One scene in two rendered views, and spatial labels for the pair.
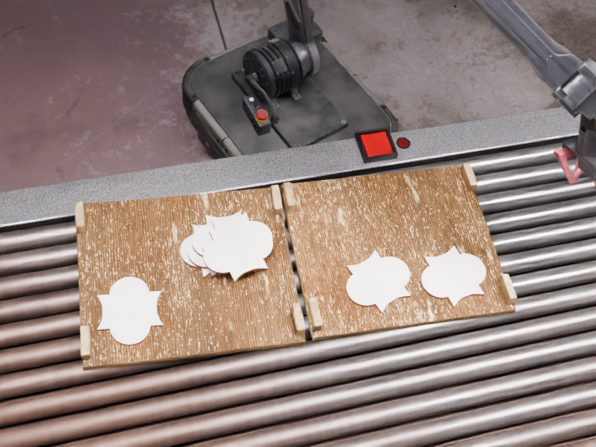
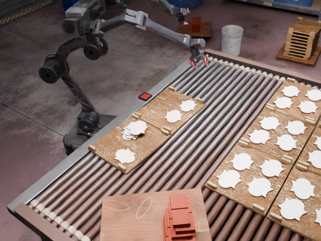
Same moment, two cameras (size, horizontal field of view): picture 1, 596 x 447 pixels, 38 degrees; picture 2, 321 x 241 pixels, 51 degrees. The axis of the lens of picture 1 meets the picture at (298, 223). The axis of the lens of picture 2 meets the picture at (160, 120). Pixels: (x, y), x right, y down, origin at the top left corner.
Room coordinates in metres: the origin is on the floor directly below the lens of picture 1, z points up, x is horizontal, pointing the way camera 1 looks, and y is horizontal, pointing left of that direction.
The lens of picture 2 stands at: (-0.73, 0.78, 2.41)
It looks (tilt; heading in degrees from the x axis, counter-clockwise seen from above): 40 degrees down; 331
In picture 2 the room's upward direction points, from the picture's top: 4 degrees counter-clockwise
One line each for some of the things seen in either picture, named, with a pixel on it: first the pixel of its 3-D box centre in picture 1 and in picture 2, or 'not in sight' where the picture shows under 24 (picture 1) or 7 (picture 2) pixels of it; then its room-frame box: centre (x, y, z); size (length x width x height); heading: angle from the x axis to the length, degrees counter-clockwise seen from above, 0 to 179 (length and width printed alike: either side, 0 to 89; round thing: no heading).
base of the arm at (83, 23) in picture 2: not in sight; (85, 26); (1.47, 0.12, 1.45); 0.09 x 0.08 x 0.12; 134
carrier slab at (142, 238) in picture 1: (186, 272); (129, 142); (0.77, 0.20, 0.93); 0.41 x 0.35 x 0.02; 108
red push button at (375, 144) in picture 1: (376, 145); (145, 96); (1.16, -0.14, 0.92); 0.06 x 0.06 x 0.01; 23
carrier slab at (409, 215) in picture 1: (394, 247); (169, 109); (0.91, -0.20, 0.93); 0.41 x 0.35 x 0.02; 110
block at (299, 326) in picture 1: (298, 318); (165, 132); (0.71, -0.03, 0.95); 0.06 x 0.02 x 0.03; 18
